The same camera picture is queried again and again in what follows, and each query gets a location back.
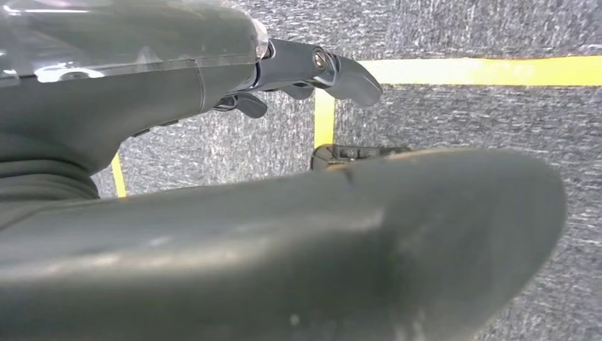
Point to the dark grey robot body shell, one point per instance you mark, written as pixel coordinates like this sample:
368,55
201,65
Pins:
282,259

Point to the yellow floor tape square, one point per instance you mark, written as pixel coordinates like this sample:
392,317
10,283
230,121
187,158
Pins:
470,70

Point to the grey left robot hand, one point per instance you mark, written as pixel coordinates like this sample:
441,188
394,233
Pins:
117,99

